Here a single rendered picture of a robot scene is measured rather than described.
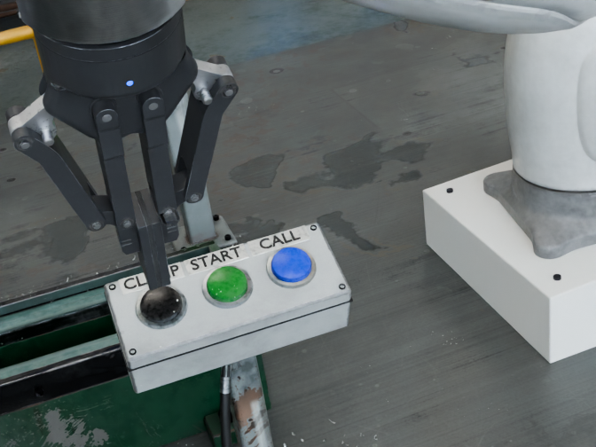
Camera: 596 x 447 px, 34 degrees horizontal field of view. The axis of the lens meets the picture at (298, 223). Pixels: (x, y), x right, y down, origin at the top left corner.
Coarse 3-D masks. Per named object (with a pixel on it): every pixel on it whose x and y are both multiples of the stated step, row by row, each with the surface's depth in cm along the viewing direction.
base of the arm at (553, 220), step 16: (496, 176) 115; (512, 176) 113; (496, 192) 113; (512, 192) 110; (528, 192) 105; (544, 192) 103; (560, 192) 102; (576, 192) 101; (592, 192) 101; (512, 208) 109; (528, 208) 106; (544, 208) 104; (560, 208) 103; (576, 208) 102; (592, 208) 101; (528, 224) 105; (544, 224) 103; (560, 224) 103; (576, 224) 102; (592, 224) 102; (544, 240) 102; (560, 240) 101; (576, 240) 102; (592, 240) 102; (544, 256) 102; (560, 256) 101
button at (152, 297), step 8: (160, 288) 70; (168, 288) 70; (144, 296) 70; (152, 296) 70; (160, 296) 70; (168, 296) 70; (176, 296) 70; (144, 304) 70; (152, 304) 70; (160, 304) 70; (168, 304) 70; (176, 304) 70; (144, 312) 69; (152, 312) 69; (160, 312) 69; (168, 312) 69; (176, 312) 69; (152, 320) 69; (160, 320) 69; (168, 320) 69
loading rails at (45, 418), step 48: (48, 288) 101; (96, 288) 102; (0, 336) 97; (48, 336) 99; (96, 336) 101; (0, 384) 88; (48, 384) 89; (96, 384) 91; (192, 384) 95; (0, 432) 90; (48, 432) 92; (96, 432) 93; (144, 432) 95; (192, 432) 97
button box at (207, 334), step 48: (288, 240) 74; (144, 288) 71; (192, 288) 71; (288, 288) 71; (336, 288) 72; (144, 336) 69; (192, 336) 69; (240, 336) 70; (288, 336) 73; (144, 384) 71
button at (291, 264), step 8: (288, 248) 73; (296, 248) 73; (280, 256) 72; (288, 256) 72; (296, 256) 72; (304, 256) 72; (272, 264) 72; (280, 264) 72; (288, 264) 72; (296, 264) 72; (304, 264) 72; (272, 272) 72; (280, 272) 71; (288, 272) 71; (296, 272) 71; (304, 272) 72; (288, 280) 71; (296, 280) 71
